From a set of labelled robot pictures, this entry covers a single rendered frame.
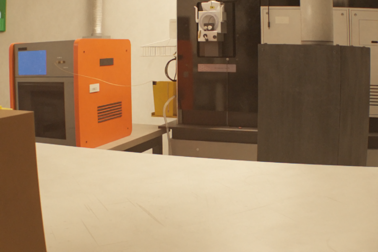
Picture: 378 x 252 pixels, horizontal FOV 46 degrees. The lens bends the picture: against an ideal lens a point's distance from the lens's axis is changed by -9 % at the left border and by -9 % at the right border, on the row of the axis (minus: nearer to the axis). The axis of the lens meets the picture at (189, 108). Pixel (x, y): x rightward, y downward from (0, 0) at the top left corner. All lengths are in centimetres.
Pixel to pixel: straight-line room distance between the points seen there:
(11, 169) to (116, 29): 350
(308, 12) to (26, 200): 112
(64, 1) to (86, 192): 339
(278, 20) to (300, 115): 95
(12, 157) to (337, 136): 103
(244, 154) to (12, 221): 193
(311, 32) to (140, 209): 82
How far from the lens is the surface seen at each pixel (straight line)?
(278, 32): 211
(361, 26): 207
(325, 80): 117
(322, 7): 128
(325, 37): 127
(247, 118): 219
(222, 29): 210
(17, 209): 21
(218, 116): 222
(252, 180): 70
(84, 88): 181
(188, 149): 219
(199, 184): 68
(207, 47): 212
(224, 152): 214
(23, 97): 197
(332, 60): 116
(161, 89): 230
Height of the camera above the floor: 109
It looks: 7 degrees down
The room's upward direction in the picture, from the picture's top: straight up
